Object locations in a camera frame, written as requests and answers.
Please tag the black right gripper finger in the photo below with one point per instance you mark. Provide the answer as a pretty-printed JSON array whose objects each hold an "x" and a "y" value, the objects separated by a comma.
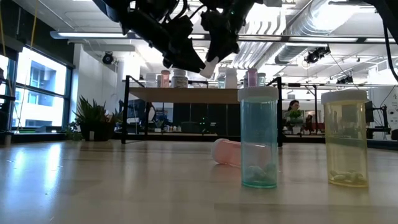
[
  {"x": 230, "y": 46},
  {"x": 215, "y": 48}
]

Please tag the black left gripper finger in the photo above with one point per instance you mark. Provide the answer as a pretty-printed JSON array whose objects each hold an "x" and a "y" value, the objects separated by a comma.
[
  {"x": 191, "y": 53},
  {"x": 178, "y": 62}
]

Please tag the white pill bottle blue label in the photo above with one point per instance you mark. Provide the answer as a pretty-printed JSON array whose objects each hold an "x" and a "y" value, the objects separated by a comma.
[{"x": 179, "y": 81}]

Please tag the white Melatonin supplement bottle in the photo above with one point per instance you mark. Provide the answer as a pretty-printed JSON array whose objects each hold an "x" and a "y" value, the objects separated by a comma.
[{"x": 231, "y": 79}]

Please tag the clear jar white cap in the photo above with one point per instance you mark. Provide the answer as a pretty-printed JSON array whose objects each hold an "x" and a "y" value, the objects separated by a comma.
[{"x": 151, "y": 81}]

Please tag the purple vial white cap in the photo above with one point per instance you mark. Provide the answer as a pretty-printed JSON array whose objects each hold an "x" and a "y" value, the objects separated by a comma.
[{"x": 252, "y": 79}]

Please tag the yellow vial white cap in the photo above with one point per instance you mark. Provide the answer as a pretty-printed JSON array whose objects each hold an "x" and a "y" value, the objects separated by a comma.
[{"x": 344, "y": 96}]

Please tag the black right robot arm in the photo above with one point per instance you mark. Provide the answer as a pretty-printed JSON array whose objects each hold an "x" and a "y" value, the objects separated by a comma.
[{"x": 388, "y": 12}]

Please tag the black ceiling spotlight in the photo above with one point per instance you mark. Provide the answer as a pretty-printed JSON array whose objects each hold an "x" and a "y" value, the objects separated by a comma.
[
  {"x": 108, "y": 58},
  {"x": 345, "y": 80},
  {"x": 317, "y": 54}
]

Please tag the long ceiling light strip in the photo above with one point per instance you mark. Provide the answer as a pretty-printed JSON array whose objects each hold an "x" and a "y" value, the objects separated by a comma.
[{"x": 93, "y": 35}]

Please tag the person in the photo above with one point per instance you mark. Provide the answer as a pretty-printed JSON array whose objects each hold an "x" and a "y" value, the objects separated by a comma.
[{"x": 293, "y": 105}]

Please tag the small plant white pot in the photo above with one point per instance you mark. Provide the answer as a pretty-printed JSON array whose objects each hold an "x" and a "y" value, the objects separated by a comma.
[{"x": 295, "y": 115}]

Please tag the green plant black pot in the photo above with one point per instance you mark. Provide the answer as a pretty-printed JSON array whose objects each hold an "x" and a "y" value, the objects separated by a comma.
[{"x": 93, "y": 132}]

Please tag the large glass window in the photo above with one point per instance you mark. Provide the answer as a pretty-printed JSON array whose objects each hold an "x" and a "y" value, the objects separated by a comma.
[{"x": 40, "y": 81}]

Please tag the black computer monitor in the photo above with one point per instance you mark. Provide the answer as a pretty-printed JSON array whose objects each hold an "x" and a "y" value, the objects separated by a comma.
[{"x": 370, "y": 112}]

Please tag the wooden shelf black metal frame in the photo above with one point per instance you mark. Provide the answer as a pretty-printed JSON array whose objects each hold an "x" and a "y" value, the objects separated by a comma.
[{"x": 186, "y": 95}]

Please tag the silver ventilation duct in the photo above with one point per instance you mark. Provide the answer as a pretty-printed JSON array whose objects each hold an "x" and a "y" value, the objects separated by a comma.
[{"x": 311, "y": 21}]

